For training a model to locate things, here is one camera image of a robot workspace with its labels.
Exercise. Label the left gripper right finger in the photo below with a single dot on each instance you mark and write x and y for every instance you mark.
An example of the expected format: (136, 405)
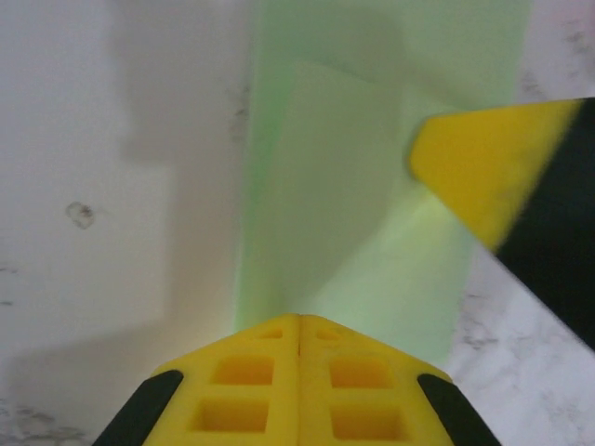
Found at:
(362, 385)

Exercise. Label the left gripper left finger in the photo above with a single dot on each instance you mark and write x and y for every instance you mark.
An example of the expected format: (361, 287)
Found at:
(241, 385)

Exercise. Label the green paper sheet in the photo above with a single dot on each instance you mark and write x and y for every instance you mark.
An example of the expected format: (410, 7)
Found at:
(325, 186)

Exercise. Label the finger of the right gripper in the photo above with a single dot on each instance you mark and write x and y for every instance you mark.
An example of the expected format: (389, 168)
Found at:
(488, 162)

